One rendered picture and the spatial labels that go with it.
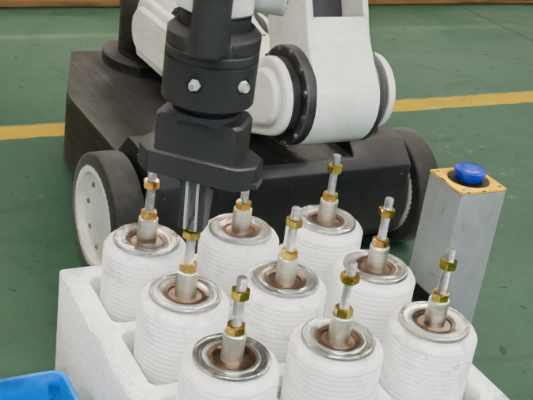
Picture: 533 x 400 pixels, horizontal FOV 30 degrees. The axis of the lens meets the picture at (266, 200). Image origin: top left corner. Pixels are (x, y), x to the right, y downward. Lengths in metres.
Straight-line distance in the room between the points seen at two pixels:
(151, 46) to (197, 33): 0.88
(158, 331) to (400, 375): 0.26
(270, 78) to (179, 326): 0.47
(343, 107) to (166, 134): 0.48
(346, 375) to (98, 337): 0.28
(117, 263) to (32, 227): 0.59
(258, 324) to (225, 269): 0.11
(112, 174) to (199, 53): 0.59
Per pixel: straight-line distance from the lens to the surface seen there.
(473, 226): 1.27
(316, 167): 1.56
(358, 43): 1.41
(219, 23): 0.86
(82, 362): 1.16
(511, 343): 1.57
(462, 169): 1.26
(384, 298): 1.12
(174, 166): 0.95
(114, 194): 1.42
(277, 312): 1.06
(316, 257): 1.21
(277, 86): 1.36
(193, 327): 1.01
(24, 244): 1.63
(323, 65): 1.37
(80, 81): 1.85
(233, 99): 0.91
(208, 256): 1.16
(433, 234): 1.29
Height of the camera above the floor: 0.80
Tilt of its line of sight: 25 degrees down
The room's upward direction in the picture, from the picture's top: 8 degrees clockwise
